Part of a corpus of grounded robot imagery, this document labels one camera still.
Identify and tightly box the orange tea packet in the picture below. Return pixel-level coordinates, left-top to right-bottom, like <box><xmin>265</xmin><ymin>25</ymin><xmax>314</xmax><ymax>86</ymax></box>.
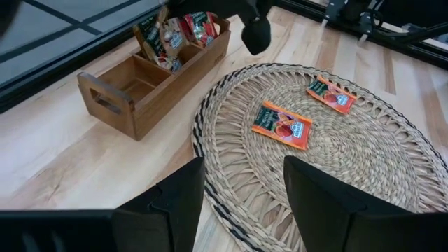
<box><xmin>306</xmin><ymin>75</ymin><xmax>358</xmax><ymax>116</ymax></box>
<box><xmin>251</xmin><ymin>100</ymin><xmax>313</xmax><ymax>151</ymax></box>

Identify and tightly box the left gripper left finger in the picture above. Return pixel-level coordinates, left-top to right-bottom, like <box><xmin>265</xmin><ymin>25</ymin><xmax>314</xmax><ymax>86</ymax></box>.
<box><xmin>111</xmin><ymin>156</ymin><xmax>206</xmax><ymax>252</ymax></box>

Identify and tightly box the red tea packet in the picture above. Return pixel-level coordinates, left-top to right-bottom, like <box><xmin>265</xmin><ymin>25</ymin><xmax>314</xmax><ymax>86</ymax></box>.
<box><xmin>183</xmin><ymin>11</ymin><xmax>220</xmax><ymax>48</ymax></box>
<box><xmin>177</xmin><ymin>17</ymin><xmax>193</xmax><ymax>45</ymax></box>

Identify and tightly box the round woven placemat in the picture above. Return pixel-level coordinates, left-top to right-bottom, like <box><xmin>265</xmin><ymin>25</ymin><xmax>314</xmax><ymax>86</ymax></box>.
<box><xmin>191</xmin><ymin>62</ymin><xmax>448</xmax><ymax>252</ymax></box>

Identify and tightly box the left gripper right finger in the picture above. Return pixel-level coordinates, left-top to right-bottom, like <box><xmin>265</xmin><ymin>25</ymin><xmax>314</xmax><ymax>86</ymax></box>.
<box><xmin>283</xmin><ymin>155</ymin><xmax>377</xmax><ymax>252</ymax></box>

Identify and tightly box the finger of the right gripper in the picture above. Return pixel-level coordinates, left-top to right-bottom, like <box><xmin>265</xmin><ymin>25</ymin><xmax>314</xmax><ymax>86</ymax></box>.
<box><xmin>240</xmin><ymin>15</ymin><xmax>272</xmax><ymax>56</ymax></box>

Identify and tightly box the wooden compartment tea box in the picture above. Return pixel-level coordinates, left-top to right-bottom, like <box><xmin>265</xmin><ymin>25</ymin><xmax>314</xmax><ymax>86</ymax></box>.
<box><xmin>76</xmin><ymin>17</ymin><xmax>232</xmax><ymax>141</ymax></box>

